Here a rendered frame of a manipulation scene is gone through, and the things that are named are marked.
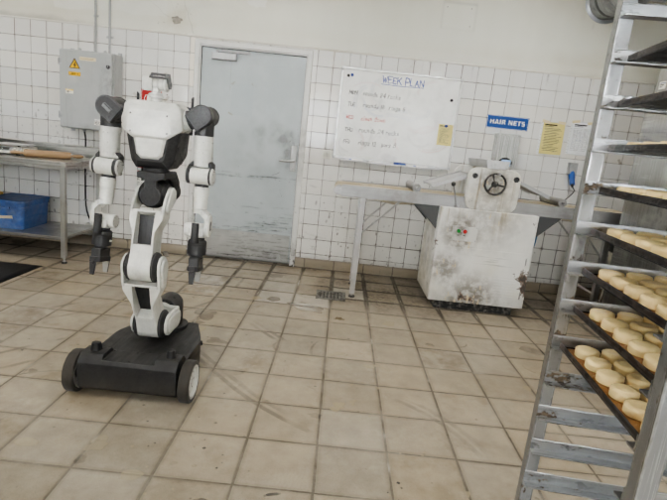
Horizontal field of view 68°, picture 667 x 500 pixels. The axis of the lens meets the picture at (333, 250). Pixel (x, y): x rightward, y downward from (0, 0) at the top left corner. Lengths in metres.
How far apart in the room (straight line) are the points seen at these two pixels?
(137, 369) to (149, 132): 1.08
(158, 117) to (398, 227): 3.11
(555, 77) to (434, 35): 1.20
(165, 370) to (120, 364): 0.21
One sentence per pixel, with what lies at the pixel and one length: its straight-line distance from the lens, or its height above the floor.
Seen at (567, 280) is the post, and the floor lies 1.02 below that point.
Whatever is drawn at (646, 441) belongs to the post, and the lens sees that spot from 0.90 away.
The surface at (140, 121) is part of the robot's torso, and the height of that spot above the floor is 1.27.
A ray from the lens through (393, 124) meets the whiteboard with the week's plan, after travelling 4.92.
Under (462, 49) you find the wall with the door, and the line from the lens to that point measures 5.10.
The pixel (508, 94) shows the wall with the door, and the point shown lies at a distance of 5.16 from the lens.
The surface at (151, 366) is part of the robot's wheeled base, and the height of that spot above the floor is 0.19.
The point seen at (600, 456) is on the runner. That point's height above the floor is 0.60.
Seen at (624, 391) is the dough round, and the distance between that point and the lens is 1.08.
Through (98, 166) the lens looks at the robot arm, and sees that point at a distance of 2.59.
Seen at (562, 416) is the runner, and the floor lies 0.69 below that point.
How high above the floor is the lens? 1.27
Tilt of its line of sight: 12 degrees down
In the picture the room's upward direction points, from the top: 6 degrees clockwise
